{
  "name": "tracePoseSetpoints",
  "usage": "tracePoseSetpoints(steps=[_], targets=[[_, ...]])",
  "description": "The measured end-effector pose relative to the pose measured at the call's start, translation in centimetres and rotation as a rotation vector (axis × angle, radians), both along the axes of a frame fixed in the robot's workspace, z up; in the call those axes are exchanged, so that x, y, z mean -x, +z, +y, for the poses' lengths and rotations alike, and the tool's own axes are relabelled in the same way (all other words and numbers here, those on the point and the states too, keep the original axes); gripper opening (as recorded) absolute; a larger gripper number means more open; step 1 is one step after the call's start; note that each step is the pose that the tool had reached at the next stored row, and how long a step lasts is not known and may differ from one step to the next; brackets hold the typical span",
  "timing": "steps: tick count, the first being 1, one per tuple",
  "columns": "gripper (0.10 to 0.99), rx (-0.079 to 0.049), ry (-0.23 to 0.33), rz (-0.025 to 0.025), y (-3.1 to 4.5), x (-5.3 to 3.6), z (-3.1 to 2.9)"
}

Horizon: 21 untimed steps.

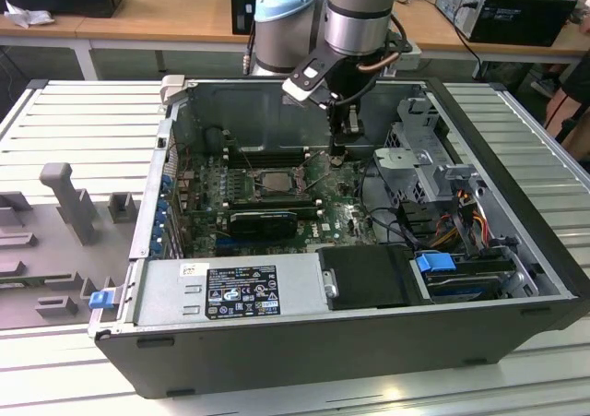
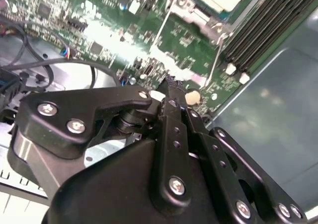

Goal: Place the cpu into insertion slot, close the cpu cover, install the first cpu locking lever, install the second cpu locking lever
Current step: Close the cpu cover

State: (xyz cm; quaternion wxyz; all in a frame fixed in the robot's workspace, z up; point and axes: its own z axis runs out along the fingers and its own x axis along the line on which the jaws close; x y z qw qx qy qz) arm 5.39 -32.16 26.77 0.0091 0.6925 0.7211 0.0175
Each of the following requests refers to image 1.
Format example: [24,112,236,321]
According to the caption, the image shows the black graphics card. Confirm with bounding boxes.
[229,210,299,240]

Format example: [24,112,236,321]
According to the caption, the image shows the metal socket cover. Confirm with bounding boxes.
[293,162,310,195]

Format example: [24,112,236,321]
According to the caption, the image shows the grey power supply unit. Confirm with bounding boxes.
[133,254,331,327]

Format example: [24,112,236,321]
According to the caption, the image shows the black open PC case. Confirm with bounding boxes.
[87,75,590,399]

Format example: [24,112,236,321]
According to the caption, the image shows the black cylindrical component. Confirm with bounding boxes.
[204,126,226,155]

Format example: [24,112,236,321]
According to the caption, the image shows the black cable loop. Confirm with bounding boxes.
[360,164,416,247]

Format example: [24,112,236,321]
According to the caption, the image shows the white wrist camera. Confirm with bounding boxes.
[281,50,348,109]

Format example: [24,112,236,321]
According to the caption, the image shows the crumpled white paper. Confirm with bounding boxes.
[3,0,56,30]

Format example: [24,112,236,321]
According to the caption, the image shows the black plastic shroud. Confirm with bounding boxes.
[317,244,419,311]

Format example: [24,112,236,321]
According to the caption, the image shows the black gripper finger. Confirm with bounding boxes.
[329,104,366,158]

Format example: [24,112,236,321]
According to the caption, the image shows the black RAM slot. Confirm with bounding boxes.
[229,147,311,159]
[228,156,312,169]

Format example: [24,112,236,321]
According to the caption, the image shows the orange and yellow wires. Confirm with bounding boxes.
[432,189,490,251]

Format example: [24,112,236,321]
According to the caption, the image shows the person in dark clothes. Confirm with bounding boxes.
[543,49,590,146]

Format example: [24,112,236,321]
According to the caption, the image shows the CPU socket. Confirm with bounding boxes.
[251,169,308,200]

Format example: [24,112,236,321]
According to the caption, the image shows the grey metal drive cage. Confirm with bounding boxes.
[372,95,490,206]

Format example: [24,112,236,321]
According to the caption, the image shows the small black PC tower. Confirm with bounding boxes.
[230,0,260,37]

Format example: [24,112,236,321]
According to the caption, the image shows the silver CPU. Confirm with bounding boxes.
[260,172,297,192]

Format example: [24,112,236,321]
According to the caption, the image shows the hard disk in blue carrier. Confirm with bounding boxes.
[413,251,504,304]

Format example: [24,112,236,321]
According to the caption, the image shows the blue case latch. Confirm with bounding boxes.
[89,290,114,310]

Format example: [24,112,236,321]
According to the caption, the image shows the grey parts rack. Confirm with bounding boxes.
[0,161,140,330]

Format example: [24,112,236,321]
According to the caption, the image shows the wooden desk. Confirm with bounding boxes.
[0,0,590,81]

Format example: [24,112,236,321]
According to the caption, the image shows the silver case release handle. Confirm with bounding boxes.
[158,75,186,109]

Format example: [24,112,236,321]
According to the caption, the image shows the green motherboard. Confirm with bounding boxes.
[182,150,384,258]

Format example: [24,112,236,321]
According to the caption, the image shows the black PC tower open side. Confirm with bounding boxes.
[435,0,578,48]

